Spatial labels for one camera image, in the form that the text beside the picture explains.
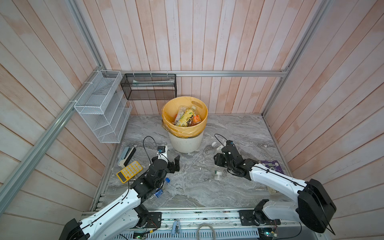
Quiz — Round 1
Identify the small green label bottle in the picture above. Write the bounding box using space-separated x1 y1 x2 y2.
214 170 225 181

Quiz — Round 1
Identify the blue label crushed bottle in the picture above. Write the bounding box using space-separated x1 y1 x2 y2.
154 178 171 198

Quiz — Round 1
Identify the orange cap juice bottle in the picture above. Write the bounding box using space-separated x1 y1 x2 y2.
191 115 202 126

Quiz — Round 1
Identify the yellow label tea bottle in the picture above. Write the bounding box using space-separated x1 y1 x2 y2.
176 106 196 127

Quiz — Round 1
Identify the green label clear bottle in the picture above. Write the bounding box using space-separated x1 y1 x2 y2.
211 142 224 152

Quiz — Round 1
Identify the black white label bottle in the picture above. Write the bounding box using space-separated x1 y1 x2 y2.
173 106 188 126

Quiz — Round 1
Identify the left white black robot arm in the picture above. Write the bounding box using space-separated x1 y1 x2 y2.
59 146 180 240

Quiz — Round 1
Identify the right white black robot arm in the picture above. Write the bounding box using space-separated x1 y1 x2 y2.
214 140 337 234

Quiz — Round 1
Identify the cream plastic waste bin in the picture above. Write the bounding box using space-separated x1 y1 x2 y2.
168 131 204 154

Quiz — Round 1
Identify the yellow bin liner bag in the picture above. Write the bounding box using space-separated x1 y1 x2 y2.
162 96 208 138

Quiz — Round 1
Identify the black white stapler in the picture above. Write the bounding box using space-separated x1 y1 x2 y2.
118 146 136 168

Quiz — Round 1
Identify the yellow calculator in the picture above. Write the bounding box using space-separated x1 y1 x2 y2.
117 161 143 184

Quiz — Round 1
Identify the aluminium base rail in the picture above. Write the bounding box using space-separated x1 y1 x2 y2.
74 206 301 232

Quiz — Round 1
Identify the white wire mesh shelf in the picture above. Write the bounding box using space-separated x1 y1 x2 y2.
75 71 132 144

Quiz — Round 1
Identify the black wire mesh basket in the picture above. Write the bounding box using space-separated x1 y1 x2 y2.
121 73 178 101

